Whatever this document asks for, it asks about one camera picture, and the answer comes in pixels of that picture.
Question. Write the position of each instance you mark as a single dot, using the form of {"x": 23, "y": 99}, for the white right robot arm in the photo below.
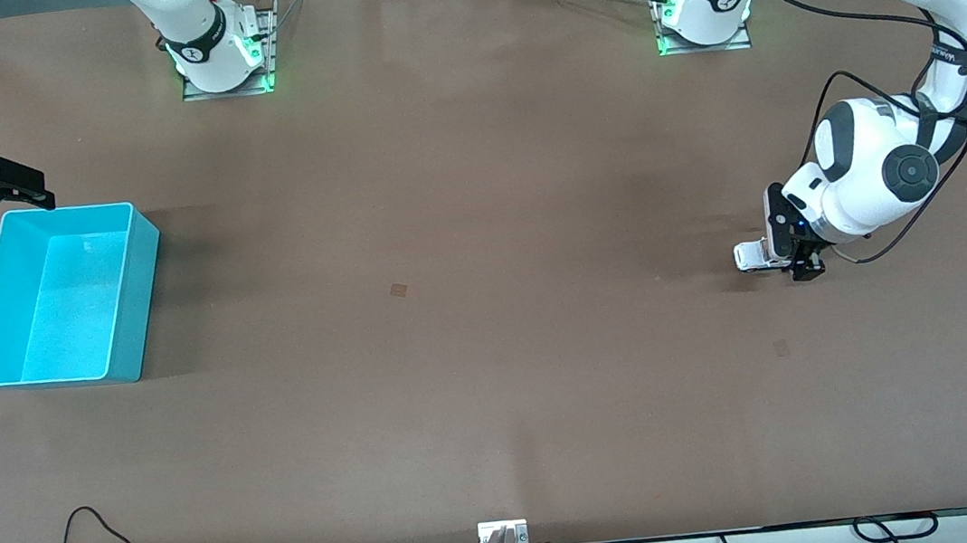
{"x": 197, "y": 31}

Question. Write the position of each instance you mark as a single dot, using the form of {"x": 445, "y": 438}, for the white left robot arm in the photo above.
{"x": 868, "y": 173}

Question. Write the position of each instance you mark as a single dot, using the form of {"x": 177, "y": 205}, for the teal plastic bin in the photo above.
{"x": 59, "y": 302}

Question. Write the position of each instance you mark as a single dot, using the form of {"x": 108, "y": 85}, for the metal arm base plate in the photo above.
{"x": 271, "y": 59}
{"x": 704, "y": 48}

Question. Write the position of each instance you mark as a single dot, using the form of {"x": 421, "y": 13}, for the white jeep toy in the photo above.
{"x": 753, "y": 255}

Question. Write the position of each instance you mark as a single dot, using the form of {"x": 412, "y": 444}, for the silver camera mount bracket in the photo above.
{"x": 486, "y": 533}

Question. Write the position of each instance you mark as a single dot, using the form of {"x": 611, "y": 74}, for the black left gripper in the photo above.
{"x": 805, "y": 260}

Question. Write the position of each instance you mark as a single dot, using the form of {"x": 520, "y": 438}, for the brown tape patch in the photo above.
{"x": 398, "y": 289}

